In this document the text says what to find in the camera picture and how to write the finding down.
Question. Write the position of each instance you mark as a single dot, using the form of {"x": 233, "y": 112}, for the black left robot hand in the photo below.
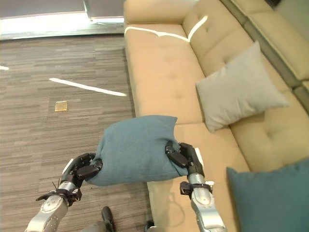
{"x": 82, "y": 166}

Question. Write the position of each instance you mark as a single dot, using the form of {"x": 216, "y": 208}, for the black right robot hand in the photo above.
{"x": 186, "y": 158}

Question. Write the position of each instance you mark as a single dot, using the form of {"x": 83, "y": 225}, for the small teal cushion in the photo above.
{"x": 138, "y": 151}

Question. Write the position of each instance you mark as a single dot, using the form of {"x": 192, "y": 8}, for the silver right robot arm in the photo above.
{"x": 204, "y": 205}

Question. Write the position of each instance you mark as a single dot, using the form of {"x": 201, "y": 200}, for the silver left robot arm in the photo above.
{"x": 51, "y": 207}

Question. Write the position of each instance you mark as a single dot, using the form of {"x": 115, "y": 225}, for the beige sofa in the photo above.
{"x": 277, "y": 31}
{"x": 193, "y": 96}

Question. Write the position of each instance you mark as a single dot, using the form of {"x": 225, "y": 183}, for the beige sofa behind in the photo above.
{"x": 277, "y": 31}

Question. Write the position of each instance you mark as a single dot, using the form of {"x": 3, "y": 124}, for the brass floor outlet plate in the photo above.
{"x": 61, "y": 106}

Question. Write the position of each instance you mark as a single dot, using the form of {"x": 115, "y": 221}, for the grey cushion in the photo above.
{"x": 239, "y": 91}

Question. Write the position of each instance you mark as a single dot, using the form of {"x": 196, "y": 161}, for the large teal cushion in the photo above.
{"x": 272, "y": 200}

